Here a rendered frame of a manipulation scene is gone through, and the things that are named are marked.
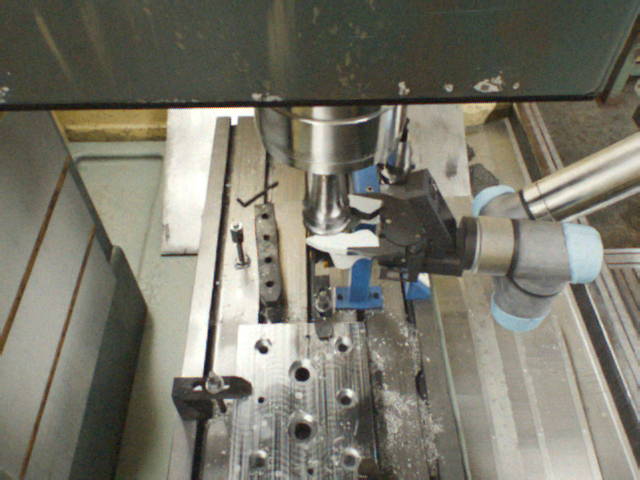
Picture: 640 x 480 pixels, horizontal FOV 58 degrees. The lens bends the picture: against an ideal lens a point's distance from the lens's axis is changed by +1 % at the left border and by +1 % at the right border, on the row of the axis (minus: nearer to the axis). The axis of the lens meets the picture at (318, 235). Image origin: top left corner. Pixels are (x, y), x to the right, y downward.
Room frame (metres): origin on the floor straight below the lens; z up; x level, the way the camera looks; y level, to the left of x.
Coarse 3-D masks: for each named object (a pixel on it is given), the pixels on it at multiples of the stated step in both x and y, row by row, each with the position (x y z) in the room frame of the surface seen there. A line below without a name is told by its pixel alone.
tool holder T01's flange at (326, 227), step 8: (304, 200) 0.49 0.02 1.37; (344, 200) 0.49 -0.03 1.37; (304, 208) 0.49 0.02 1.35; (344, 208) 0.49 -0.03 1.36; (304, 216) 0.46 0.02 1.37; (312, 216) 0.46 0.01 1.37; (336, 216) 0.46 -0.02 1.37; (344, 216) 0.46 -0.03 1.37; (304, 224) 0.47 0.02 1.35; (312, 224) 0.45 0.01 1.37; (320, 224) 0.45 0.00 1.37; (328, 224) 0.45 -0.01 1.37; (336, 224) 0.45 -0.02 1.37; (344, 224) 0.46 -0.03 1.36; (312, 232) 0.45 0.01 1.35; (320, 232) 0.45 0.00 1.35; (328, 232) 0.45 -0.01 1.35; (336, 232) 0.45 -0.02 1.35
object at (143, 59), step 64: (0, 0) 0.35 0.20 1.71; (64, 0) 0.35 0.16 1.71; (128, 0) 0.35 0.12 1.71; (192, 0) 0.35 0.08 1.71; (256, 0) 0.35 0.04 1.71; (320, 0) 0.35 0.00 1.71; (384, 0) 0.35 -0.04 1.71; (448, 0) 0.36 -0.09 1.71; (512, 0) 0.36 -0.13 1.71; (576, 0) 0.36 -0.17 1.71; (0, 64) 0.35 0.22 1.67; (64, 64) 0.35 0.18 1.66; (128, 64) 0.35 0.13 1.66; (192, 64) 0.35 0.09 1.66; (256, 64) 0.35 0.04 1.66; (320, 64) 0.35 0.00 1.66; (384, 64) 0.35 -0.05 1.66; (448, 64) 0.36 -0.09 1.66; (512, 64) 0.36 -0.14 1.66; (576, 64) 0.36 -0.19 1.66
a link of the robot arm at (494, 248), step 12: (480, 216) 0.48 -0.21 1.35; (480, 228) 0.46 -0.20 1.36; (492, 228) 0.45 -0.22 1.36; (504, 228) 0.45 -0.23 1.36; (480, 240) 0.44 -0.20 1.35; (492, 240) 0.44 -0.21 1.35; (504, 240) 0.44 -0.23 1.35; (480, 252) 0.43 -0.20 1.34; (492, 252) 0.43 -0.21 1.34; (504, 252) 0.43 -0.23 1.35; (480, 264) 0.42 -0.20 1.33; (492, 264) 0.42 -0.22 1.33; (504, 264) 0.42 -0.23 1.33
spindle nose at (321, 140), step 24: (264, 120) 0.43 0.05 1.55; (288, 120) 0.41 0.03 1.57; (312, 120) 0.40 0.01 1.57; (336, 120) 0.40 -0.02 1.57; (360, 120) 0.40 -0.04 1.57; (384, 120) 0.42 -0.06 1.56; (264, 144) 0.44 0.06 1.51; (288, 144) 0.41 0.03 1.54; (312, 144) 0.40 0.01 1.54; (336, 144) 0.40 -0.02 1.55; (360, 144) 0.40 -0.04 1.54; (384, 144) 0.42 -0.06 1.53; (312, 168) 0.40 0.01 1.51; (336, 168) 0.40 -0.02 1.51; (360, 168) 0.41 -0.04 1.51
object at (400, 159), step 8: (408, 136) 0.70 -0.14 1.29; (400, 144) 0.69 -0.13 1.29; (408, 144) 0.69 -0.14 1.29; (392, 152) 0.69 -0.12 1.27; (400, 152) 0.68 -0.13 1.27; (408, 152) 0.69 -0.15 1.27; (392, 160) 0.69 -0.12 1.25; (400, 160) 0.68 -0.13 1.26; (408, 160) 0.69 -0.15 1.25; (392, 168) 0.68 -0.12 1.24; (400, 168) 0.68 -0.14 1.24; (408, 168) 0.69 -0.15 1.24; (400, 176) 0.68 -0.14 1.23
